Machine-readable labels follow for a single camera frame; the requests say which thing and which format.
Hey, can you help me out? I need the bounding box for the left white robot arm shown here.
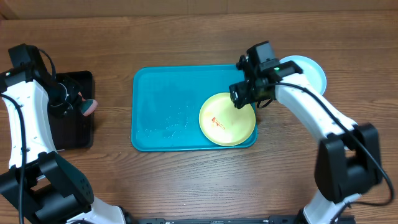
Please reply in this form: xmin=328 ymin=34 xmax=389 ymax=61
xmin=1 ymin=72 xmax=134 ymax=223

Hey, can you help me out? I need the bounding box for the teal plastic serving tray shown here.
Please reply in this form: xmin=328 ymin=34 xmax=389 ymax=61
xmin=131 ymin=64 xmax=244 ymax=152

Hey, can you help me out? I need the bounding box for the pink and black sponge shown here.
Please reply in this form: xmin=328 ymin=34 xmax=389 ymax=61
xmin=79 ymin=99 xmax=98 ymax=116

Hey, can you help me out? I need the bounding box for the yellow-green plate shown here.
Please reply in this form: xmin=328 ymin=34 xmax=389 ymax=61
xmin=199 ymin=93 xmax=256 ymax=146

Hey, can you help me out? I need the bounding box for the light blue plate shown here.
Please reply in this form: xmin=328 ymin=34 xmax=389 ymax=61
xmin=280 ymin=55 xmax=327 ymax=95

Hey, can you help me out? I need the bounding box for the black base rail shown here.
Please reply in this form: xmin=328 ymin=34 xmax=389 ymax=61
xmin=136 ymin=215 xmax=357 ymax=224

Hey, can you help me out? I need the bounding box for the black plastic tray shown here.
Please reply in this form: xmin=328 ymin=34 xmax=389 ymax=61
xmin=49 ymin=71 xmax=95 ymax=151

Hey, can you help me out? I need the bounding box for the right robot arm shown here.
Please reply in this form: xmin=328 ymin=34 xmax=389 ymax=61
xmin=229 ymin=55 xmax=396 ymax=224

